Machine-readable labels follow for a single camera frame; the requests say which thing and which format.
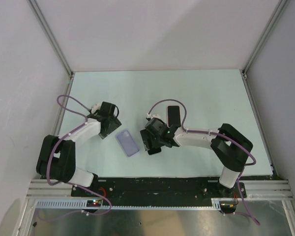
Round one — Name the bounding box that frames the aluminium frame post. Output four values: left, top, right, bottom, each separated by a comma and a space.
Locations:
27, 0, 74, 79
240, 0, 290, 79

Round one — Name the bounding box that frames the grey slotted cable duct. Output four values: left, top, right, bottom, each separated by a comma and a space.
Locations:
35, 199, 227, 210

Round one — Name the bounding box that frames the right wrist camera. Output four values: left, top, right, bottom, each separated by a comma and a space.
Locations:
146, 114, 162, 120

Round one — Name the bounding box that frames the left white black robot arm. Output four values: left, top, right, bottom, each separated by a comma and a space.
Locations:
36, 102, 121, 196

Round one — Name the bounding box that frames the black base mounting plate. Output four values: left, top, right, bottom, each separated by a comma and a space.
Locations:
71, 176, 248, 207

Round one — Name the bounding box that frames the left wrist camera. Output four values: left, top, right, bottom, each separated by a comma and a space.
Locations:
90, 103, 101, 114

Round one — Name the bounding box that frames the left aluminium frame post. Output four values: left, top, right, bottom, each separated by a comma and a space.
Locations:
27, 0, 74, 79

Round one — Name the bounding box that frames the translucent purple phone case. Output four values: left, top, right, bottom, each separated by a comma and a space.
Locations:
116, 129, 140, 157

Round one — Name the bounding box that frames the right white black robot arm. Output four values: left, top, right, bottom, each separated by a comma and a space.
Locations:
140, 118, 253, 197

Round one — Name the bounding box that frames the pink phone case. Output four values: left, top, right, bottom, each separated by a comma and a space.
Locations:
166, 105, 181, 127

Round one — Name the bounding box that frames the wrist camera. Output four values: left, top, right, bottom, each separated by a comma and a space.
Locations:
90, 103, 101, 114
146, 114, 162, 120

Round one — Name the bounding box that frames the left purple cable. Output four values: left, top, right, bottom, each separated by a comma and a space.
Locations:
36, 94, 113, 222

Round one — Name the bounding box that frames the black smartphone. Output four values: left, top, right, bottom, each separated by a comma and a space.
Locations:
147, 148, 162, 155
167, 105, 181, 126

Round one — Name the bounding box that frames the right aluminium frame post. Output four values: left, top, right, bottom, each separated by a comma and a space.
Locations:
240, 0, 290, 79

